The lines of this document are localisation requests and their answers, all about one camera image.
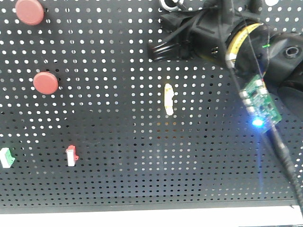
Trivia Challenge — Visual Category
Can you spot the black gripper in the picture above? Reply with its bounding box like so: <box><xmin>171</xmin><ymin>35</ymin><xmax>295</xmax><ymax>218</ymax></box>
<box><xmin>147</xmin><ymin>0</ymin><xmax>246</xmax><ymax>63</ymax></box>

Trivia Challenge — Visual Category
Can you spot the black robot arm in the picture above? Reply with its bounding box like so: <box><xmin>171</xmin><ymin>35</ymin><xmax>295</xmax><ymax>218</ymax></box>
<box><xmin>148</xmin><ymin>0</ymin><xmax>303</xmax><ymax>118</ymax></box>

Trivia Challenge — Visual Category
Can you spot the lower red push button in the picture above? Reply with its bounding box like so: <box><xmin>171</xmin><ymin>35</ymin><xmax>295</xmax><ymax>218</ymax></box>
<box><xmin>33</xmin><ymin>72</ymin><xmax>59</xmax><ymax>95</ymax></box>

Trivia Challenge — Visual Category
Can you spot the red push button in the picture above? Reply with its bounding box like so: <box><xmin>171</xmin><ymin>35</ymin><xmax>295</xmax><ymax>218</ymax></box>
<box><xmin>15</xmin><ymin>0</ymin><xmax>44</xmax><ymax>26</ymax></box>
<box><xmin>33</xmin><ymin>72</ymin><xmax>59</xmax><ymax>95</ymax></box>

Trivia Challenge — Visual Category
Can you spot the upper red push button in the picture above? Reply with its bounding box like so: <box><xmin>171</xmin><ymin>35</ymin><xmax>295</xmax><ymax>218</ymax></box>
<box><xmin>15</xmin><ymin>0</ymin><xmax>44</xmax><ymax>26</ymax></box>

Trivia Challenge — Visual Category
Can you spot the green circuit board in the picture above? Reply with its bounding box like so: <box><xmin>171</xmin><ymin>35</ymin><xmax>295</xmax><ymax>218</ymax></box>
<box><xmin>239</xmin><ymin>74</ymin><xmax>282</xmax><ymax>133</ymax></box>

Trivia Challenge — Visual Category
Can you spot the black perforated pegboard panel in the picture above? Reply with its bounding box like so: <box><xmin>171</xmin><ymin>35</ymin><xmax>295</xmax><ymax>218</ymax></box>
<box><xmin>0</xmin><ymin>0</ymin><xmax>296</xmax><ymax>213</ymax></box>

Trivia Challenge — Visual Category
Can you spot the white standing desk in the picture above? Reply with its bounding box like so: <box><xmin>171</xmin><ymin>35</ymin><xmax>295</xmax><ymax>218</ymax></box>
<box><xmin>0</xmin><ymin>206</ymin><xmax>303</xmax><ymax>227</ymax></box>

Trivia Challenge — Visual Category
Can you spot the yellow toggle switch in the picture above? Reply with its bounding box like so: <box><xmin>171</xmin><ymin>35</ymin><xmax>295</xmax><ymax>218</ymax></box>
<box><xmin>164</xmin><ymin>83</ymin><xmax>174</xmax><ymax>116</ymax></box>

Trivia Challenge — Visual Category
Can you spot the black braided cable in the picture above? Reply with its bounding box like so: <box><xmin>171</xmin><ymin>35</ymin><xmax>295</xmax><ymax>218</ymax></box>
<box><xmin>266</xmin><ymin>125</ymin><xmax>303</xmax><ymax>219</ymax></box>

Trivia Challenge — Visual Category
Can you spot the white red rocker switch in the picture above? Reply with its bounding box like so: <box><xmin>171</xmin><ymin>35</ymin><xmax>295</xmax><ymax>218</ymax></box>
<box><xmin>65</xmin><ymin>145</ymin><xmax>79</xmax><ymax>166</ymax></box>

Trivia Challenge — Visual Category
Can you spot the white green rocker switch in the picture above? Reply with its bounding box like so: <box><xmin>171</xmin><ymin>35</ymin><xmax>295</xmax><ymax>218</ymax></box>
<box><xmin>0</xmin><ymin>148</ymin><xmax>15</xmax><ymax>168</ymax></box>

